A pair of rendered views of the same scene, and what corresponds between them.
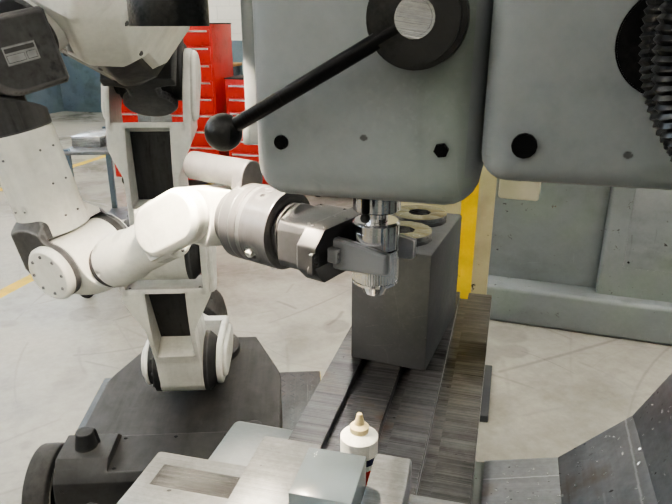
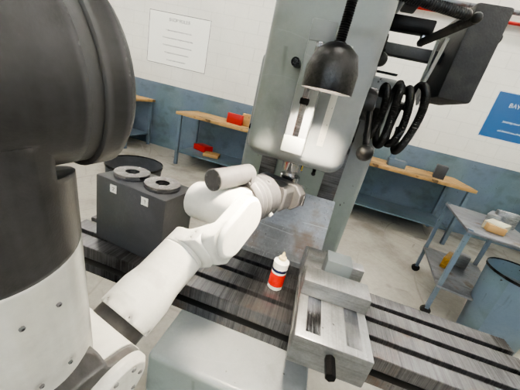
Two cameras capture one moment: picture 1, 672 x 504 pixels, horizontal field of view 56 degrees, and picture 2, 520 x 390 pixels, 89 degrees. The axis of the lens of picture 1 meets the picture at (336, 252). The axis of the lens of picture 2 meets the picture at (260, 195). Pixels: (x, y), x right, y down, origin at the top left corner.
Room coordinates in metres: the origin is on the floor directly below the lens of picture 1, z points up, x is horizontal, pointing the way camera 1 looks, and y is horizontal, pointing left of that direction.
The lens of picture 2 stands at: (0.71, 0.55, 1.43)
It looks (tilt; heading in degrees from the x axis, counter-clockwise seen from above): 20 degrees down; 265
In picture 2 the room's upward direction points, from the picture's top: 13 degrees clockwise
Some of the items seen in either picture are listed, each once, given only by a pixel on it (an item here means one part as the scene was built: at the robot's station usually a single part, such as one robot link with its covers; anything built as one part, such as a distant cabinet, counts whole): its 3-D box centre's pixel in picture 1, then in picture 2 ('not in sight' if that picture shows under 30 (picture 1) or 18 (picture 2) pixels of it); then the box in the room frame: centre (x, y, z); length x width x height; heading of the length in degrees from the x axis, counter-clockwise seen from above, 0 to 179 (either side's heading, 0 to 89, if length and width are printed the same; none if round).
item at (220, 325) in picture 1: (189, 350); not in sight; (1.39, 0.37, 0.68); 0.21 x 0.20 x 0.13; 4
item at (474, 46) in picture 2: not in sight; (458, 63); (0.19, -0.24, 1.62); 0.20 x 0.09 x 0.21; 75
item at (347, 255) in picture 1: (358, 259); not in sight; (0.57, -0.02, 1.24); 0.06 x 0.02 x 0.03; 56
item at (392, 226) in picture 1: (376, 224); (289, 176); (0.59, -0.04, 1.26); 0.05 x 0.05 x 0.01
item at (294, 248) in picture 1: (303, 235); (266, 194); (0.65, 0.04, 1.23); 0.13 x 0.12 x 0.10; 146
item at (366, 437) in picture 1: (358, 456); (279, 269); (0.56, -0.02, 1.01); 0.04 x 0.04 x 0.11
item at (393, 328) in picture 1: (408, 278); (145, 210); (0.95, -0.12, 1.06); 0.22 x 0.12 x 0.20; 158
